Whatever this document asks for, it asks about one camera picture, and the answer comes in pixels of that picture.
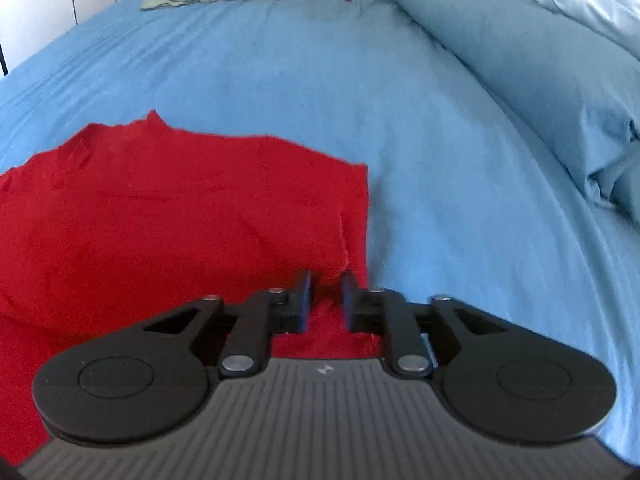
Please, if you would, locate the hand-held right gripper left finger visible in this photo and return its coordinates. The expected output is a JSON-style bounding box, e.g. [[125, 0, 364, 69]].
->
[[144, 269, 314, 378]]

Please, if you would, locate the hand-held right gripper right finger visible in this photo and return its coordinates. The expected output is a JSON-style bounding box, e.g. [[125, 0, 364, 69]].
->
[[340, 271, 506, 379]]

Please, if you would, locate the red garment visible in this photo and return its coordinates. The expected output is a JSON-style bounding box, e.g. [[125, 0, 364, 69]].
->
[[0, 109, 382, 467]]

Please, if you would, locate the blue bed sheet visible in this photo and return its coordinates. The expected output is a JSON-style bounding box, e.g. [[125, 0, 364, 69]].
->
[[0, 0, 640, 466]]

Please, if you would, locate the blue rolled duvet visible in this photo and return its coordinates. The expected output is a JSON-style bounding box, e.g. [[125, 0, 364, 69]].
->
[[393, 0, 640, 226]]

